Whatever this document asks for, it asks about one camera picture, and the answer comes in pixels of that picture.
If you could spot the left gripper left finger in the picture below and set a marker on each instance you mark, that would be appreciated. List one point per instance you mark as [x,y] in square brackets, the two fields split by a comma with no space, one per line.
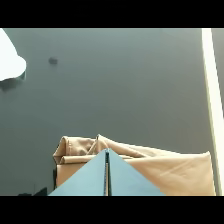
[90,180]

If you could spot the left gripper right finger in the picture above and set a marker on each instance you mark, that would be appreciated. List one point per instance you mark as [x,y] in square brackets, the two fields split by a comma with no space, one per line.
[128,180]

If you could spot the white garment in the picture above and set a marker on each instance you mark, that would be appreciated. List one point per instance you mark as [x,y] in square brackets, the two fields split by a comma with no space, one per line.
[10,60]

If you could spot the brown shirt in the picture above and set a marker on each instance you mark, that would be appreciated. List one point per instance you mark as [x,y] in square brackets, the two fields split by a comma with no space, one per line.
[173,173]

